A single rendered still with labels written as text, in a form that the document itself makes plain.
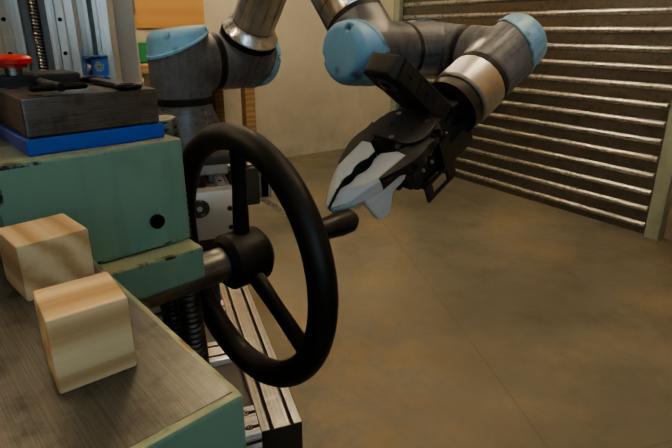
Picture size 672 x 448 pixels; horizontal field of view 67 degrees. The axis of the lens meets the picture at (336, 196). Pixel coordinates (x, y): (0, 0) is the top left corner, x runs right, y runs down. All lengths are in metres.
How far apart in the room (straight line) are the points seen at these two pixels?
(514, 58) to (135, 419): 0.55
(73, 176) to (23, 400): 0.19
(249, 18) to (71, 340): 0.85
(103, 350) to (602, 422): 1.57
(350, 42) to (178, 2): 3.33
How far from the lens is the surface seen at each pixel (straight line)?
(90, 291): 0.25
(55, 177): 0.41
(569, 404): 1.74
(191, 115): 1.02
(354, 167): 0.52
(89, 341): 0.24
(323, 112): 4.49
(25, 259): 0.32
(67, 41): 1.11
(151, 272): 0.43
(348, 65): 0.60
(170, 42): 1.01
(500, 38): 0.66
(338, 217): 0.48
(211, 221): 0.93
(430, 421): 1.57
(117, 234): 0.43
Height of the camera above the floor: 1.04
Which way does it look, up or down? 18 degrees down
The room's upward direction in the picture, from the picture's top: straight up
